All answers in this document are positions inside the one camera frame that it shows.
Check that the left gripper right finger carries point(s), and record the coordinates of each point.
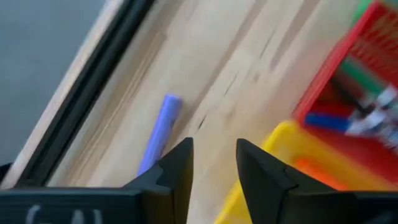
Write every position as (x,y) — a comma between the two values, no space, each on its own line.
(267,193)

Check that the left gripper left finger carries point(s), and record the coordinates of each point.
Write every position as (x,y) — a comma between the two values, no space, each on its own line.
(172,189)

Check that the orange highlighter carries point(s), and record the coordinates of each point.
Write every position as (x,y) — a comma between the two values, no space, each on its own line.
(314,169)

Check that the lavender highlighter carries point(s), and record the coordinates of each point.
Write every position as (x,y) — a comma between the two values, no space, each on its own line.
(164,124)

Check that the blue Expo marker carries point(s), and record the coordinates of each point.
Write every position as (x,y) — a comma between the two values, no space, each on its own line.
(326,122)

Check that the black cap white marker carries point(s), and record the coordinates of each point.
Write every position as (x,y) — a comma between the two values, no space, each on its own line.
(348,96)

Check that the green Expo marker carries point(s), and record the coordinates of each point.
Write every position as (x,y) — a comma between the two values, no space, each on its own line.
(360,77)

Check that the yellow plastic basket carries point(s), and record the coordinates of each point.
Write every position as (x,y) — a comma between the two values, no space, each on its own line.
(289,140)

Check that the red plastic basket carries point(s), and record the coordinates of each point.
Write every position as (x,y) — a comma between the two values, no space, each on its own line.
(329,62)

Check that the green plastic basket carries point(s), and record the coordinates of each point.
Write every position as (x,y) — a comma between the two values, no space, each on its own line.
(362,7)

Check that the black aluminium table frame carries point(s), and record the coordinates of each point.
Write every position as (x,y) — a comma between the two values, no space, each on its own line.
(93,71)

